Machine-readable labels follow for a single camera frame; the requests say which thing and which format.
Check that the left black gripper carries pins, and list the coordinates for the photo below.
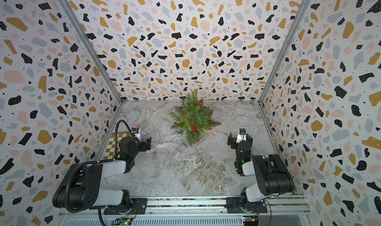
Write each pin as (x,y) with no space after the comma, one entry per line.
(146,143)

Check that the red string lights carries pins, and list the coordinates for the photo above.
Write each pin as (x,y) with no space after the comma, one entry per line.
(192,116)

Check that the small green christmas tree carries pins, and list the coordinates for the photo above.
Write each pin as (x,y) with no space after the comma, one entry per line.
(194,139)

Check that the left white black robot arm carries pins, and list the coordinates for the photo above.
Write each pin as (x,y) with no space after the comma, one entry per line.
(80,189)

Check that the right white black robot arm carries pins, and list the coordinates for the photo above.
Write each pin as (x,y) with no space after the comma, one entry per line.
(272,176)

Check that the checkered chess board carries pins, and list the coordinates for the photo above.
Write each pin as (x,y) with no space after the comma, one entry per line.
(110,150)

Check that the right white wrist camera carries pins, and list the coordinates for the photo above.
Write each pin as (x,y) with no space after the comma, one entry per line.
(243,136)

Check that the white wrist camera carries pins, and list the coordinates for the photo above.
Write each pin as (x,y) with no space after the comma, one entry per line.
(136,132)
(243,136)

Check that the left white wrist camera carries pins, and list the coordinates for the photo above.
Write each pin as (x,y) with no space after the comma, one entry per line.
(136,132)

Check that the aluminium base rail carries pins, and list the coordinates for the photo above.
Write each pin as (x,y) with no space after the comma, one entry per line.
(284,210)

